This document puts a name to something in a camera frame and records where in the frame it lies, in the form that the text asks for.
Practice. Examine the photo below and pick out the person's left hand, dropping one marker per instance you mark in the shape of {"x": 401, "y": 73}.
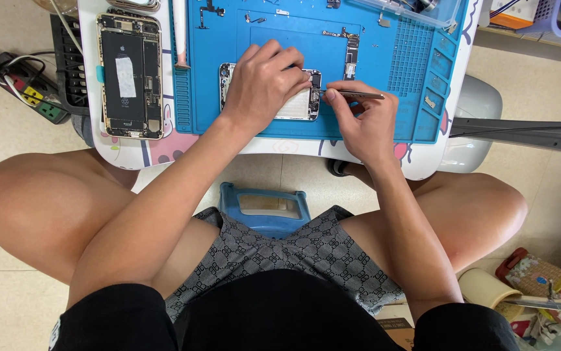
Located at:
{"x": 256, "y": 90}

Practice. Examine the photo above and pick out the person's right hand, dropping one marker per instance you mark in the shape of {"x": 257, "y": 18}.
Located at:
{"x": 370, "y": 129}

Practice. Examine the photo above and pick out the metal tweezers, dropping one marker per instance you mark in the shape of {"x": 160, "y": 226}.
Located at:
{"x": 358, "y": 94}

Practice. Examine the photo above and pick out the silver phone body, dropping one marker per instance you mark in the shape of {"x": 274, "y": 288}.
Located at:
{"x": 300, "y": 105}

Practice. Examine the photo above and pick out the blue silicone repair mat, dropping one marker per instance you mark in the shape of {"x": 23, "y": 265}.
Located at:
{"x": 212, "y": 87}

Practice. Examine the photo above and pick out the black sandal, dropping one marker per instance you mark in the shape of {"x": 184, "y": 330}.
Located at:
{"x": 337, "y": 168}

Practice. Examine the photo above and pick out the small silver metal plate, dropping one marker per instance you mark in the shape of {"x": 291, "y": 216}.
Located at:
{"x": 429, "y": 101}

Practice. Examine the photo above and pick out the black phone logic board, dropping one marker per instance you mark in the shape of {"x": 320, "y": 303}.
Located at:
{"x": 351, "y": 53}

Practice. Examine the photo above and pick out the pink white pen tool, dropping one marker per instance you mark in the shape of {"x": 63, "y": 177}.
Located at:
{"x": 181, "y": 34}

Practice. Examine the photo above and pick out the clear plastic parts tray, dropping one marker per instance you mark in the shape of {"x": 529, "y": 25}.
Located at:
{"x": 407, "y": 12}

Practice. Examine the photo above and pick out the opened gold phone body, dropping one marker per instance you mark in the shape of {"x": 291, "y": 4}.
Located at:
{"x": 129, "y": 78}

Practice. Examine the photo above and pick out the blue plastic stool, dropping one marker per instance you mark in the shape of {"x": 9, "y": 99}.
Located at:
{"x": 263, "y": 219}

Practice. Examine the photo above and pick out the person's right leg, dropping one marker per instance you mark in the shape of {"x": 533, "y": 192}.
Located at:
{"x": 470, "y": 214}

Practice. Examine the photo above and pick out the person's leg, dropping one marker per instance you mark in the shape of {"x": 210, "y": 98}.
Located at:
{"x": 41, "y": 209}
{"x": 470, "y": 214}

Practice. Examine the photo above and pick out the grey patterned shorts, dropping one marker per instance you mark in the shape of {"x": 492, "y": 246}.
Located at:
{"x": 309, "y": 253}

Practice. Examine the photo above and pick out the white cartoon print table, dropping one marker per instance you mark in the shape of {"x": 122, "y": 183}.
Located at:
{"x": 129, "y": 151}

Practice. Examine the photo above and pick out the stack of phone parts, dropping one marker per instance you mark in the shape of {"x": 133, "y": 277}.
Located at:
{"x": 134, "y": 4}

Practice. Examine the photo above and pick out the grey metal bar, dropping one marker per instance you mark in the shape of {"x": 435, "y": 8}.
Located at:
{"x": 524, "y": 135}

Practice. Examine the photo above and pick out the black plastic crate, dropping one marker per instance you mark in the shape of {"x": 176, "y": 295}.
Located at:
{"x": 68, "y": 63}

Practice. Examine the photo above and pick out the black shirt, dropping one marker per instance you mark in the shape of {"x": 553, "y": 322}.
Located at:
{"x": 285, "y": 317}

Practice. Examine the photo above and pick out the brown cardboard box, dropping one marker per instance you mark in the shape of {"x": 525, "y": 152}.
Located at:
{"x": 399, "y": 334}

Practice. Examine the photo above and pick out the purple basket with boxes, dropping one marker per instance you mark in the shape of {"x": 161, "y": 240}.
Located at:
{"x": 553, "y": 19}

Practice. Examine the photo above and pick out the black power strip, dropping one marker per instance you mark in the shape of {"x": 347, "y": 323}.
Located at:
{"x": 32, "y": 90}

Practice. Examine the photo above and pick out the heap of bags and tools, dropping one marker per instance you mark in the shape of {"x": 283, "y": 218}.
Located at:
{"x": 538, "y": 292}

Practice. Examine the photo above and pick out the person's left leg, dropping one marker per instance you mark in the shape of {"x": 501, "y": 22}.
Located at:
{"x": 41, "y": 209}

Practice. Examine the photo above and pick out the small metal bracket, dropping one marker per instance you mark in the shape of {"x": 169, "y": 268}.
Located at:
{"x": 383, "y": 21}

